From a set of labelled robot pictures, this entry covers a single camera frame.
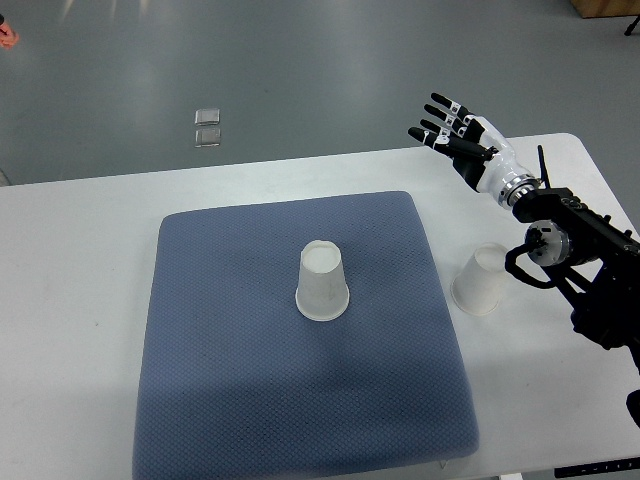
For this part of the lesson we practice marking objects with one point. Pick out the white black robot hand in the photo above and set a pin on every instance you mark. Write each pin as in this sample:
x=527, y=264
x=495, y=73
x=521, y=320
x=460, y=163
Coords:
x=480, y=154

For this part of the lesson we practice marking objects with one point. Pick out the white paper cup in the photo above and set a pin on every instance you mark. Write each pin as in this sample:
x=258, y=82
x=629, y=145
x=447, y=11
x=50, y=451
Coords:
x=322, y=293
x=478, y=288

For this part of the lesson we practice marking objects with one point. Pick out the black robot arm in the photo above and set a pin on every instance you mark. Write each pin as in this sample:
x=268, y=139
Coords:
x=595, y=266

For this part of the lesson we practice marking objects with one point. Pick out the wooden box corner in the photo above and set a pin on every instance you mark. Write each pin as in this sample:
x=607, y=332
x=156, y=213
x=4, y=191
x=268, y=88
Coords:
x=590, y=9

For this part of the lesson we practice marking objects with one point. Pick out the black tripod leg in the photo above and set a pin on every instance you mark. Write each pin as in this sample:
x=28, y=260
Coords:
x=631, y=27

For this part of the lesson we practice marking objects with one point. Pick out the upper metal floor plate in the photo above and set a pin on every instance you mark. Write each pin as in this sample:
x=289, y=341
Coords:
x=207, y=116

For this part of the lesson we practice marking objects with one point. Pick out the blue fabric cushion mat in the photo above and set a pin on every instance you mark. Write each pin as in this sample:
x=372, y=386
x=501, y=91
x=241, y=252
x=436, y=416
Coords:
x=237, y=384

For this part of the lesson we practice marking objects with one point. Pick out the black table control panel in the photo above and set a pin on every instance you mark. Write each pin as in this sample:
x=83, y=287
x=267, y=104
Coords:
x=605, y=467

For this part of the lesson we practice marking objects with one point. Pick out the orange object at edge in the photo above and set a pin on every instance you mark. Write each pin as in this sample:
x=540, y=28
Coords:
x=8, y=36

